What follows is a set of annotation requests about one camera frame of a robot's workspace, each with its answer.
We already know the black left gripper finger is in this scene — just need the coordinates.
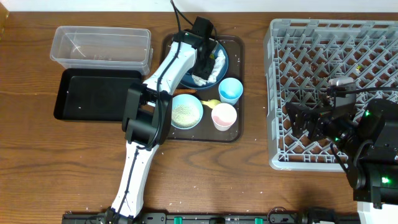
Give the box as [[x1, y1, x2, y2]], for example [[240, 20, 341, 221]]
[[192, 62, 202, 78], [198, 63, 214, 80]]

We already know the white tissue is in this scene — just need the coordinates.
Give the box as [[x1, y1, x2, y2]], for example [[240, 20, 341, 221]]
[[192, 50, 226, 86]]

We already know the pink cup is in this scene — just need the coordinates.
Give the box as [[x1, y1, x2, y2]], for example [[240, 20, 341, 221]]
[[211, 103, 238, 131]]

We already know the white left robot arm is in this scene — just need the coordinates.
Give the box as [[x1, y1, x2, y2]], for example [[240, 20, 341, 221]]
[[103, 17, 218, 223]]

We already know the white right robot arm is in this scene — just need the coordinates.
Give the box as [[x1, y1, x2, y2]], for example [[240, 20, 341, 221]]
[[285, 99, 397, 223]]

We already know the grey dishwasher rack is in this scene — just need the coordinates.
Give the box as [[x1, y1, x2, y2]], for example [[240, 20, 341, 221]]
[[264, 19, 397, 172]]

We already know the dark blue plate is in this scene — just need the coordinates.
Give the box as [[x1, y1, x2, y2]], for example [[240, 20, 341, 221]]
[[180, 44, 229, 90]]

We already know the orange carrot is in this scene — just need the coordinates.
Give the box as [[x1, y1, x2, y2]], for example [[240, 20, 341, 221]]
[[173, 89, 197, 96]]

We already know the light blue cup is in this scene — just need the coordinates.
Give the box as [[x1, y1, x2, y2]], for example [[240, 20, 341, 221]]
[[218, 78, 243, 105]]

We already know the yellow spoon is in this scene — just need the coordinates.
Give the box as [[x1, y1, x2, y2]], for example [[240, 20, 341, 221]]
[[200, 100, 221, 109]]

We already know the light blue rice bowl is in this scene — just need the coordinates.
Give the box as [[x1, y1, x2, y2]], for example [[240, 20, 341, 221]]
[[171, 94, 203, 129]]

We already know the dark brown serving tray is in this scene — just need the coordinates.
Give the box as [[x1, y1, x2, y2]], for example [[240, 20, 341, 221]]
[[167, 35, 244, 143]]

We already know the black rectangular bin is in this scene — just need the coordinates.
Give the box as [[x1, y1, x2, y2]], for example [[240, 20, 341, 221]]
[[53, 68, 142, 122]]

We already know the clear plastic bin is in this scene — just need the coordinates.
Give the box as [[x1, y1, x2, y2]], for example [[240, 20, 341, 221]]
[[50, 26, 153, 75]]

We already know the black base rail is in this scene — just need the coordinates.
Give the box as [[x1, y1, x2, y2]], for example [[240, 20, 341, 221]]
[[62, 207, 361, 224]]

